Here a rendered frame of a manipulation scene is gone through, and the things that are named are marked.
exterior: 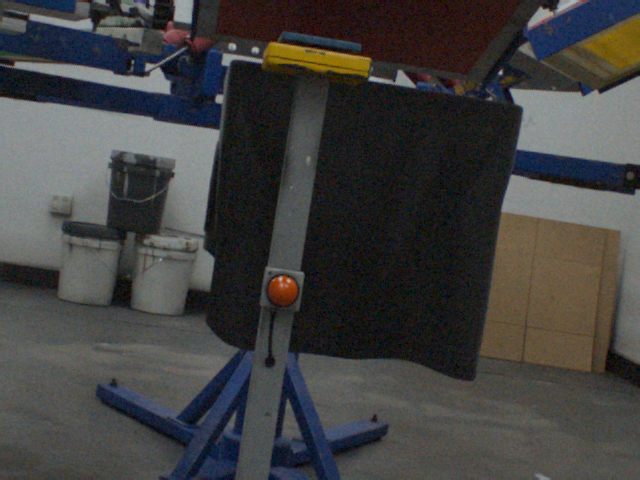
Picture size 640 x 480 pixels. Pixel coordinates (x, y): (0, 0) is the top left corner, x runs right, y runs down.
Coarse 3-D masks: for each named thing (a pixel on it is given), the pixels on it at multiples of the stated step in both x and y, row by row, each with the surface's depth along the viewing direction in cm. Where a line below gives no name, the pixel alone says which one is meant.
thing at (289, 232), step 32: (288, 64) 159; (320, 64) 160; (352, 64) 160; (320, 96) 164; (320, 128) 165; (288, 160) 165; (288, 192) 165; (288, 224) 165; (288, 256) 165; (288, 320) 166; (256, 352) 166; (256, 384) 166; (256, 416) 166; (256, 448) 167
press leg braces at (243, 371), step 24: (240, 360) 338; (288, 360) 323; (216, 384) 347; (240, 384) 316; (288, 384) 320; (192, 408) 356; (216, 408) 311; (312, 408) 316; (216, 432) 308; (312, 432) 311; (192, 456) 301; (312, 456) 309
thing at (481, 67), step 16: (208, 0) 239; (528, 0) 221; (544, 0) 221; (208, 16) 247; (512, 16) 229; (528, 16) 228; (208, 32) 255; (512, 32) 236; (496, 48) 245; (384, 64) 260; (400, 64) 259; (480, 64) 254; (464, 80) 263; (480, 80) 263
